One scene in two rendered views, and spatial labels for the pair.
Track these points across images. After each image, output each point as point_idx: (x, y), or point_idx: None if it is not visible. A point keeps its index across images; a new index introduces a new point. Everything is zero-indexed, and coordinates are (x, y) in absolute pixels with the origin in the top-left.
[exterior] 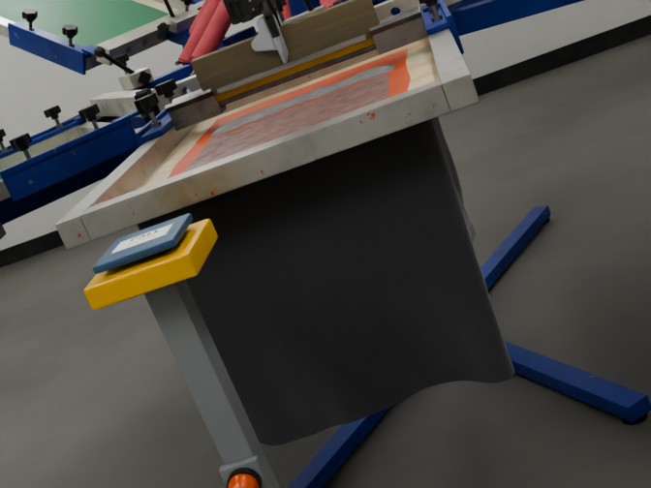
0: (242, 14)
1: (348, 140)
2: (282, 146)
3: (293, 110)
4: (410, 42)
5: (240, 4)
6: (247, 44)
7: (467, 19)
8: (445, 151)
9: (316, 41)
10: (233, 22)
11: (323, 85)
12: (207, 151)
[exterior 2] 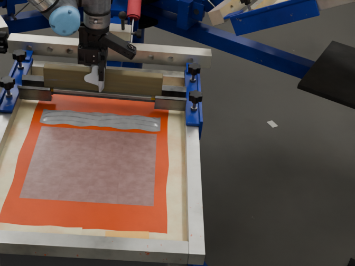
0: (86, 60)
1: (129, 258)
2: (93, 249)
3: (95, 136)
4: (174, 110)
5: (87, 55)
6: (82, 73)
7: (204, 37)
8: None
9: (122, 87)
10: (78, 63)
11: (115, 104)
12: (39, 154)
